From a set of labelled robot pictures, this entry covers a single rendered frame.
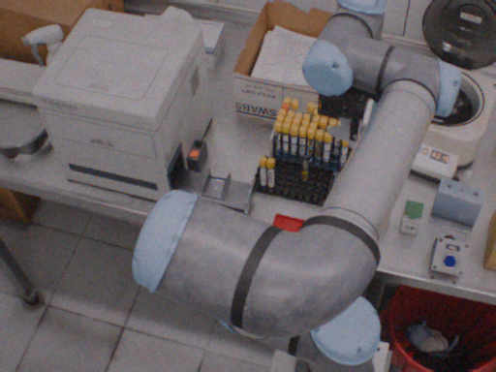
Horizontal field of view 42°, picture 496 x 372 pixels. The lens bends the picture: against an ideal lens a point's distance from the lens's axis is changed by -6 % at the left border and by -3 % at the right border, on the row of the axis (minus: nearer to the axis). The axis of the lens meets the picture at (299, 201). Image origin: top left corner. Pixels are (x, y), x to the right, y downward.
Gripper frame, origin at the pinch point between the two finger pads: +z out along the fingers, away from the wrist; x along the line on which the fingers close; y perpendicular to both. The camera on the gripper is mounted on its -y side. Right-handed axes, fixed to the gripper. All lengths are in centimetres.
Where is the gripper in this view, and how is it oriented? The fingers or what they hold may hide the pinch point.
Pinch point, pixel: (356, 139)
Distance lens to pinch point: 126.3
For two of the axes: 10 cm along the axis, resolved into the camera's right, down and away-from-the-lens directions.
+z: -0.3, 5.7, 8.2
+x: -2.6, 7.9, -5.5
